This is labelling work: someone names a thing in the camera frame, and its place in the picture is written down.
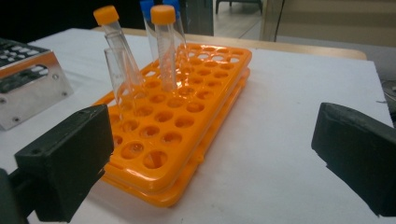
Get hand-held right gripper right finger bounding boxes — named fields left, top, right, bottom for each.
left=311, top=102, right=396, bottom=217

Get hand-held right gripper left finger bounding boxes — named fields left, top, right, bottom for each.
left=13, top=104, right=115, bottom=224

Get silver metal tube rack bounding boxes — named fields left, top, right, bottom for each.
left=0, top=37, right=75, bottom=132

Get orange plastic tube rack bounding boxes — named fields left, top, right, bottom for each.
left=92, top=43, right=253, bottom=209

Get orange-capped clear test tube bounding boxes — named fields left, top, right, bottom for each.
left=92, top=5, right=148, bottom=97
left=149, top=4, right=179, bottom=92

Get blue-capped clear test tube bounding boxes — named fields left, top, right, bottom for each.
left=139, top=0, right=161, bottom=63
left=163, top=0, right=190, bottom=63

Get white board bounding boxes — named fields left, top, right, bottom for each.
left=0, top=27, right=396, bottom=224

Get wooden table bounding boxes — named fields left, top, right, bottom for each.
left=92, top=26, right=368, bottom=61

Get wooden cabinet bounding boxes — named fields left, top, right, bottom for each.
left=261, top=0, right=396, bottom=49

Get dark furniture legs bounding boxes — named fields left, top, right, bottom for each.
left=214, top=0, right=264, bottom=15

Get dark cabinet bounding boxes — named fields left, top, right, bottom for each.
left=178, top=0, right=215, bottom=36

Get black hanging cable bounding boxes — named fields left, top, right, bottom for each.
left=273, top=0, right=287, bottom=42

